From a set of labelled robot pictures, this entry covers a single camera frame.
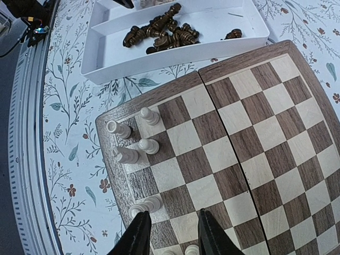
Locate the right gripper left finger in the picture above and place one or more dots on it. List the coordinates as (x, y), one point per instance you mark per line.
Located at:
(136, 238)

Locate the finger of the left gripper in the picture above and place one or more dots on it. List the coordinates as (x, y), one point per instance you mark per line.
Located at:
(126, 3)

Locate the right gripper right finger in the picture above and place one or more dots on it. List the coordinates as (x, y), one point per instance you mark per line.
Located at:
(212, 238)

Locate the light chess king piece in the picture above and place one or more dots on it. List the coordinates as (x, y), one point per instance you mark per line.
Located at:
(150, 204)

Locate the light chess bishop piece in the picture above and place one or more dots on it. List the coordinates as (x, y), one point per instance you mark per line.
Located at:
(125, 155)

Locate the white plastic compartment tray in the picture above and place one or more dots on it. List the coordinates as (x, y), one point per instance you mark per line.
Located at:
(226, 28)

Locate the wooden chess board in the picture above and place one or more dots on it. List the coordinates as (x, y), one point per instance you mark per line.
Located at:
(253, 139)

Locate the light chess rook piece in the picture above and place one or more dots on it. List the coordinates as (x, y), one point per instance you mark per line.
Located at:
(119, 129)

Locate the light chess pawn piece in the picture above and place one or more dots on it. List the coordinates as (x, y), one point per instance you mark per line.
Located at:
(150, 116)

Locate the pile of light chess pieces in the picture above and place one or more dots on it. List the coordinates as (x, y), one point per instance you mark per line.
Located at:
(149, 3)

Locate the pile of dark chess pieces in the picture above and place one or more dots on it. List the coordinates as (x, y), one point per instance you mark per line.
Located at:
(166, 32)

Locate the floral patterned table mat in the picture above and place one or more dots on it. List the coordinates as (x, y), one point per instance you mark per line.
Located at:
(84, 208)

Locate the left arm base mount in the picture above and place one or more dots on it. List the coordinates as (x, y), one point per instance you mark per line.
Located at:
(37, 16)

